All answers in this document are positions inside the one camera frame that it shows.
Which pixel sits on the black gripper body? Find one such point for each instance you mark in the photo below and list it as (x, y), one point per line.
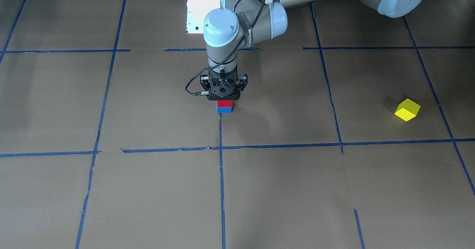
(204, 82)

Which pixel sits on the red wooden block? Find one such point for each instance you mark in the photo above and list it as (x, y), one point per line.
(224, 103)

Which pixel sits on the blue wooden block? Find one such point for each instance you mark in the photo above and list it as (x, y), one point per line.
(224, 110)

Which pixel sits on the yellow wooden block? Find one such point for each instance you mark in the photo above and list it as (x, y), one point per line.
(407, 109)

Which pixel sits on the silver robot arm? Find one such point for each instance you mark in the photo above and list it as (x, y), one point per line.
(240, 24)

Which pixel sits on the white pillar with base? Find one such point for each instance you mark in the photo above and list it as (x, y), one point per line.
(196, 12)

